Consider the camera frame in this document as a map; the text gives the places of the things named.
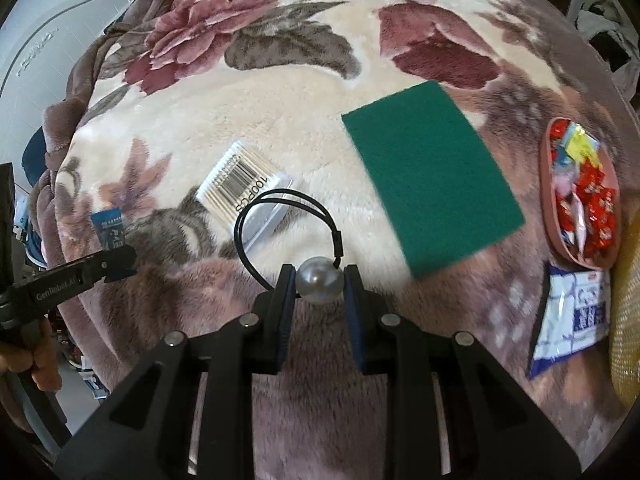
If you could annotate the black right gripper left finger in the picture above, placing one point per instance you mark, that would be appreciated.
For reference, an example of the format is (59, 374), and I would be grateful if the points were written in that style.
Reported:
(187, 397)

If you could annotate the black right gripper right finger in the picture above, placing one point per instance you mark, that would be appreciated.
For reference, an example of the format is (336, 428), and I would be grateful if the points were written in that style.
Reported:
(453, 412)

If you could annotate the green scouring pad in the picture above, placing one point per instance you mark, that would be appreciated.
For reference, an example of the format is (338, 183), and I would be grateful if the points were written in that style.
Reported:
(444, 194)

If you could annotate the orange plastic basket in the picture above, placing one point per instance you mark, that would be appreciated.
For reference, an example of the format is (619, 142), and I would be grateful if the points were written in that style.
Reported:
(625, 314)

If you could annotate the cotton swab box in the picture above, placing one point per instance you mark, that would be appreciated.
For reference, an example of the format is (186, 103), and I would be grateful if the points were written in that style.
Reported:
(237, 179)

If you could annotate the person's left hand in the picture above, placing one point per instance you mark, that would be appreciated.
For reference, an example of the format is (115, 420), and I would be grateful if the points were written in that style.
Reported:
(41, 363)

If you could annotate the small blue sachet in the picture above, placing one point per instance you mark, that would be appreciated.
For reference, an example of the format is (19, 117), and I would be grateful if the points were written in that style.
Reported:
(109, 228)

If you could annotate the blue white wipes pack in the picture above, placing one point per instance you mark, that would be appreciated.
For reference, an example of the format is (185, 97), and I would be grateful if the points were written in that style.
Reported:
(576, 317)

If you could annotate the pink candy dish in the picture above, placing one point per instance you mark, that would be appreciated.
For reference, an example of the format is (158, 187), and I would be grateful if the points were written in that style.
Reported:
(580, 195)

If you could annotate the floral plush blanket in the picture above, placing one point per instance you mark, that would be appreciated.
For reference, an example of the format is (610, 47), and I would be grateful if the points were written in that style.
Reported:
(155, 102)

